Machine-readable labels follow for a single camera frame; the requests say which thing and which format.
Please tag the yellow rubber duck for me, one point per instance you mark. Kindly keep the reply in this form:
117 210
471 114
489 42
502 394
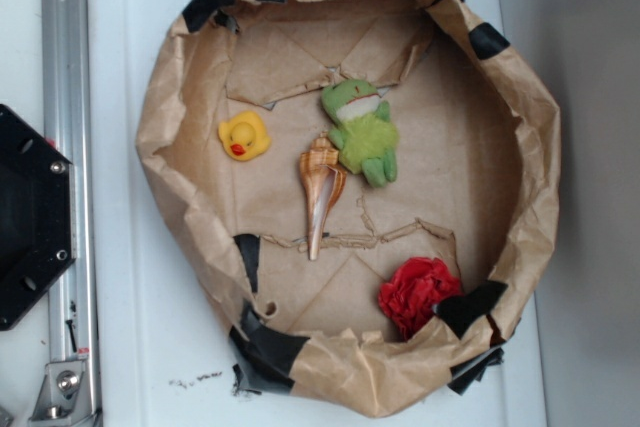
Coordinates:
244 136

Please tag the brown spiral conch shell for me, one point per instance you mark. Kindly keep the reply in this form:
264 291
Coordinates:
323 179

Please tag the green plush frog toy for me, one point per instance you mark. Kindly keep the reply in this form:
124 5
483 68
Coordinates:
363 131

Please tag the red crumpled plastic flower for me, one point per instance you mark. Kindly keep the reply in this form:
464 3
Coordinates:
409 297

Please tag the white plastic tray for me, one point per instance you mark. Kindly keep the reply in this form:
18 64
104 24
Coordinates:
165 358

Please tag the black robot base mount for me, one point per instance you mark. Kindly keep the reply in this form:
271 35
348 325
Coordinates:
36 224

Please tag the aluminium extrusion rail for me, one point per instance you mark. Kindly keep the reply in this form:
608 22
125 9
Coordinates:
73 325

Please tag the metal corner bracket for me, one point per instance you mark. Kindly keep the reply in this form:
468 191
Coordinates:
64 398

